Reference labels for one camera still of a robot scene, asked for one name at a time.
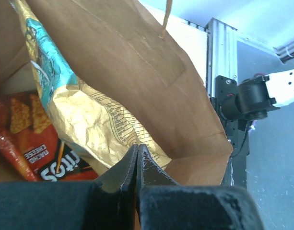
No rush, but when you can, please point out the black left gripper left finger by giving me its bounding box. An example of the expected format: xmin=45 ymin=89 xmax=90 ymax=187
xmin=0 ymin=145 xmax=138 ymax=230

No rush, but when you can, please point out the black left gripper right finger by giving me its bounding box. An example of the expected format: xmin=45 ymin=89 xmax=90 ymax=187
xmin=137 ymin=144 xmax=264 ymax=230

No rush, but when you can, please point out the large gold snack bag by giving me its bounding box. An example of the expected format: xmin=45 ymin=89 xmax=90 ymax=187
xmin=10 ymin=0 xmax=171 ymax=175

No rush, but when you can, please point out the red Doritos chip bag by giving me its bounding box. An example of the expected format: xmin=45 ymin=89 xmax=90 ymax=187
xmin=0 ymin=92 xmax=98 ymax=182

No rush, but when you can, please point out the red paper bag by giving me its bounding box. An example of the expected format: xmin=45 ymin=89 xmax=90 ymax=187
xmin=0 ymin=0 xmax=232 ymax=186

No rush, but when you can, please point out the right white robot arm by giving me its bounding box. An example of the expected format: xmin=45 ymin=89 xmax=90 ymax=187
xmin=219 ymin=69 xmax=294 ymax=121

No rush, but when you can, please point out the aluminium table rail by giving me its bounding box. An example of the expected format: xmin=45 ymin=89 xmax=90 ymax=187
xmin=206 ymin=18 xmax=294 ymax=97

